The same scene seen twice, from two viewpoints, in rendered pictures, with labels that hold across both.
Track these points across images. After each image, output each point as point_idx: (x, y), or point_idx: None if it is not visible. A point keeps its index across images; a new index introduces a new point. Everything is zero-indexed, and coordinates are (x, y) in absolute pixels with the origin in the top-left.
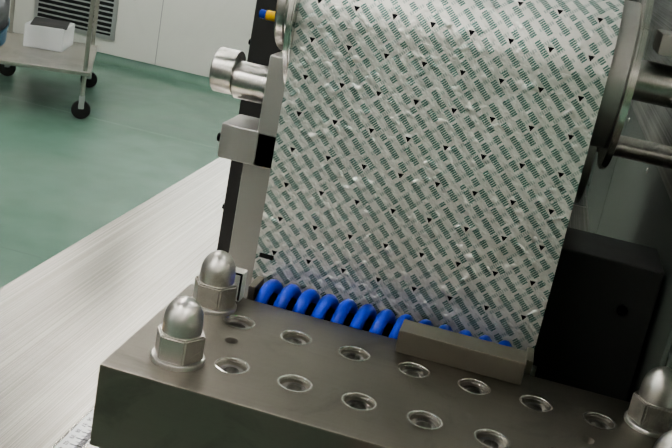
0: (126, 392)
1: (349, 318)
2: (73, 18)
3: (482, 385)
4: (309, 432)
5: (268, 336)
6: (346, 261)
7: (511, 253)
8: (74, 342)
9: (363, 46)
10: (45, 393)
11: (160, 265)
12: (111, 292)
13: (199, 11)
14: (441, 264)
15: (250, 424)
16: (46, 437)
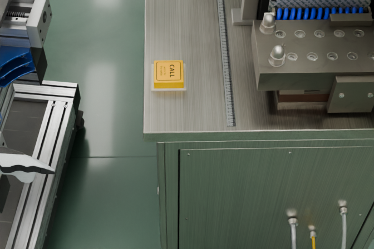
0: (269, 77)
1: (308, 15)
2: None
3: (360, 30)
4: (325, 74)
5: (292, 37)
6: None
7: None
8: (192, 31)
9: None
10: (203, 60)
11: None
12: None
13: None
14: None
15: (308, 75)
16: (218, 78)
